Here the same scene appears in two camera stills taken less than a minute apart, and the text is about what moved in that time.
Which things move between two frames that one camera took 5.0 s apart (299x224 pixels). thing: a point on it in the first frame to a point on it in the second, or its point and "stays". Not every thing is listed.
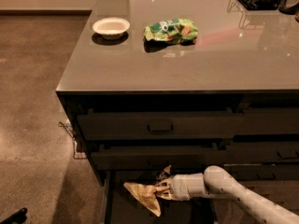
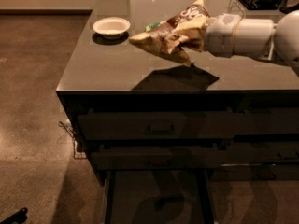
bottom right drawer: [264, 171] stays
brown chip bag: [145, 189] to [183, 31]
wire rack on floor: [77, 155] stays
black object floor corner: [18, 217] stays
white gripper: [179, 187] to [221, 35]
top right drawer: [266, 120] stays
